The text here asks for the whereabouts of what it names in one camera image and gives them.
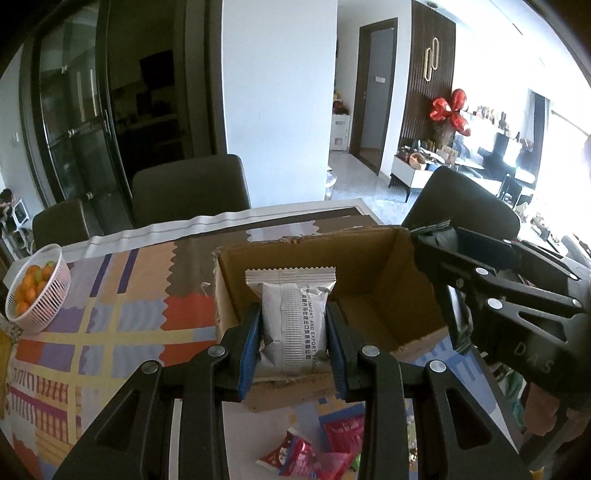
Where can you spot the silver snack packet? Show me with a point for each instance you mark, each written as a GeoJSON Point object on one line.
{"type": "Point", "coordinates": [288, 323]}

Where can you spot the dark glass sliding doors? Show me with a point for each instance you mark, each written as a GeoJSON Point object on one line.
{"type": "Point", "coordinates": [69, 115]}

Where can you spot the colourful patterned tablecloth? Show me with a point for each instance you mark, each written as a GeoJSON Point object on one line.
{"type": "Point", "coordinates": [124, 323]}

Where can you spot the person's right hand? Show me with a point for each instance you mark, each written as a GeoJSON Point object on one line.
{"type": "Point", "coordinates": [542, 408]}

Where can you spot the cardboard box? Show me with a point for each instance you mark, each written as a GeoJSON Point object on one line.
{"type": "Point", "coordinates": [369, 286]}

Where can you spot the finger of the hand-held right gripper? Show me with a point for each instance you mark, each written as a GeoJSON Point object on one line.
{"type": "Point", "coordinates": [508, 304]}
{"type": "Point", "coordinates": [531, 263]}

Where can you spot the dark slatted wall panel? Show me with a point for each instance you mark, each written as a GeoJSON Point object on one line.
{"type": "Point", "coordinates": [418, 106]}

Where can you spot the red snack packet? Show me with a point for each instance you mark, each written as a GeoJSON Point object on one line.
{"type": "Point", "coordinates": [344, 429]}
{"type": "Point", "coordinates": [288, 457]}

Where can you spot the gold wall ornament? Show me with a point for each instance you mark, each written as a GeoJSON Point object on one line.
{"type": "Point", "coordinates": [431, 60]}

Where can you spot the red foil balloon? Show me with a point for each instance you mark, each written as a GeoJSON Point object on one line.
{"type": "Point", "coordinates": [457, 99]}

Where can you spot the pile of oranges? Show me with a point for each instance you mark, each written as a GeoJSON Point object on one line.
{"type": "Point", "coordinates": [27, 295]}

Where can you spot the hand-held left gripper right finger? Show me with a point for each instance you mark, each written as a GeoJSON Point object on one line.
{"type": "Point", "coordinates": [334, 350]}

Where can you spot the yellow floral cloth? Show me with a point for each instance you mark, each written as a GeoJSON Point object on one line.
{"type": "Point", "coordinates": [4, 369]}

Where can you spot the black office chair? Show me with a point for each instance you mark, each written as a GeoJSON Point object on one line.
{"type": "Point", "coordinates": [498, 157]}

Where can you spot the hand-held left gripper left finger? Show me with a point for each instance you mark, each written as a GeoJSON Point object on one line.
{"type": "Point", "coordinates": [249, 350]}

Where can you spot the dark snack packet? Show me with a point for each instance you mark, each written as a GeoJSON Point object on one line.
{"type": "Point", "coordinates": [461, 323]}

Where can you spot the white plastic basket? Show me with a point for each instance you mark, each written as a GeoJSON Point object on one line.
{"type": "Point", "coordinates": [51, 295]}

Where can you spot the white sideboard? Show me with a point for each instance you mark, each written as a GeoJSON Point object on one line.
{"type": "Point", "coordinates": [406, 177]}

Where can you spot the brown room door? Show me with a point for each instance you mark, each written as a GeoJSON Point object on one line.
{"type": "Point", "coordinates": [376, 92]}

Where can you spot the dark dining chair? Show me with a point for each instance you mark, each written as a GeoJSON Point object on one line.
{"type": "Point", "coordinates": [60, 226]}
{"type": "Point", "coordinates": [189, 184]}
{"type": "Point", "coordinates": [461, 198]}

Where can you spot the small white cabinet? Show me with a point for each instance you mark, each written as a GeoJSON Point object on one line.
{"type": "Point", "coordinates": [339, 134]}

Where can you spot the pink snack packet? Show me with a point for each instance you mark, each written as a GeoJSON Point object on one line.
{"type": "Point", "coordinates": [332, 466]}

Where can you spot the green snack packet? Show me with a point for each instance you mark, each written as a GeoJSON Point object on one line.
{"type": "Point", "coordinates": [411, 429]}

